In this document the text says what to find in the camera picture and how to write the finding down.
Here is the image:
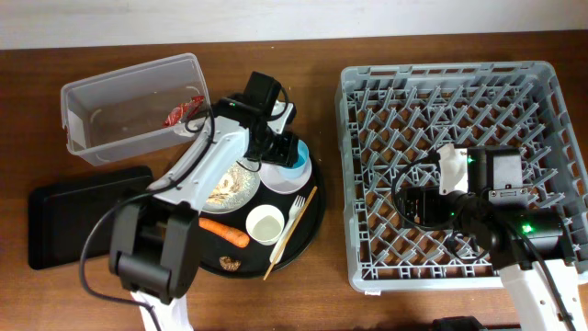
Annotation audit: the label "white plastic fork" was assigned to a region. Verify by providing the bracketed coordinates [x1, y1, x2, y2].
[269, 196, 306, 262]

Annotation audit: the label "light blue plastic cup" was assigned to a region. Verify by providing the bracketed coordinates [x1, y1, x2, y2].
[278, 140, 310, 179]

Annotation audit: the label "orange carrot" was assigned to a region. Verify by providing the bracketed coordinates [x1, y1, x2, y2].
[198, 218, 250, 248]

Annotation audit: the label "rice and food scraps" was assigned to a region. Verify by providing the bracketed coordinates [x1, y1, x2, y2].
[206, 163, 258, 207]

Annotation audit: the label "round black tray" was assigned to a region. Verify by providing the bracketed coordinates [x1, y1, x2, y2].
[199, 155, 326, 279]

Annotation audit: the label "clear plastic bin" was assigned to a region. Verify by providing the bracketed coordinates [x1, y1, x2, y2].
[61, 53, 210, 166]

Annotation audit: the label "red snack wrapper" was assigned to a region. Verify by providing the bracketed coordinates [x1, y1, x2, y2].
[163, 96, 205, 128]

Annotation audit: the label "black rectangular tray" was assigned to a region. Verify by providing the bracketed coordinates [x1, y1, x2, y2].
[28, 165, 153, 270]

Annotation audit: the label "wooden chopstick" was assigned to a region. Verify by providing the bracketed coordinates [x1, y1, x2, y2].
[263, 186, 318, 280]

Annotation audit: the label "grey dishwasher rack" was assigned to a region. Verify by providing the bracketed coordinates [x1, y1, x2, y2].
[334, 62, 587, 293]

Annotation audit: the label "small white cup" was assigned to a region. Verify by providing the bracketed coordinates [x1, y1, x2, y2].
[245, 204, 285, 245]

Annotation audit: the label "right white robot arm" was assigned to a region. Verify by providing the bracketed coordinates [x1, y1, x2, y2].
[391, 143, 587, 330]

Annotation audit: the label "grey plate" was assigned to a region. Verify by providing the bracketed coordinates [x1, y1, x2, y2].
[200, 159, 262, 215]

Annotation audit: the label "brown walnut shell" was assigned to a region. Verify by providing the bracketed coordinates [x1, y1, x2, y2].
[219, 256, 242, 272]

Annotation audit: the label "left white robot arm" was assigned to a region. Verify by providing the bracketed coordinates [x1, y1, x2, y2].
[108, 72, 298, 330]

